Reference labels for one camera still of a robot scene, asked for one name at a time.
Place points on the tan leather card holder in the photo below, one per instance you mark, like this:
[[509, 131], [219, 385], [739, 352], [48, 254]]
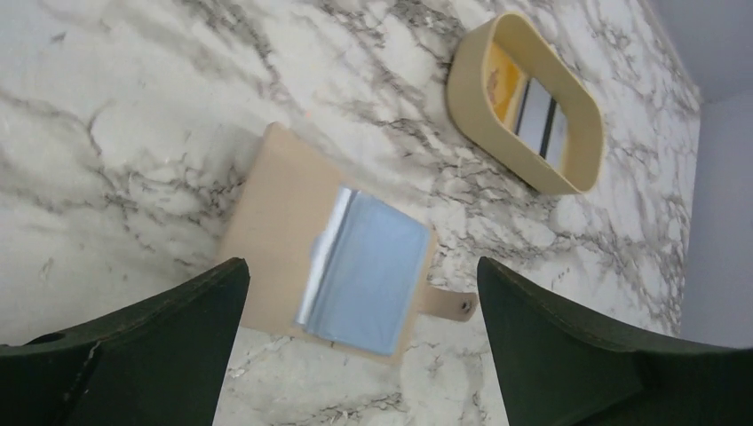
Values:
[[329, 262]]

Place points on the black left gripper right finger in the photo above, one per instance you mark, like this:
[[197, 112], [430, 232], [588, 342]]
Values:
[[561, 363]]

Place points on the beige oval tray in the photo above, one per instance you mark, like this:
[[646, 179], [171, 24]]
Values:
[[472, 112]]

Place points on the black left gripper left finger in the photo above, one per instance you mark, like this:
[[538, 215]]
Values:
[[160, 361]]

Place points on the gold credit card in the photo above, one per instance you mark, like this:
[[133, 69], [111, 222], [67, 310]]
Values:
[[504, 82]]

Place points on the white card with dark stripe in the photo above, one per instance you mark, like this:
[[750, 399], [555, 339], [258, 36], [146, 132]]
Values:
[[541, 124]]

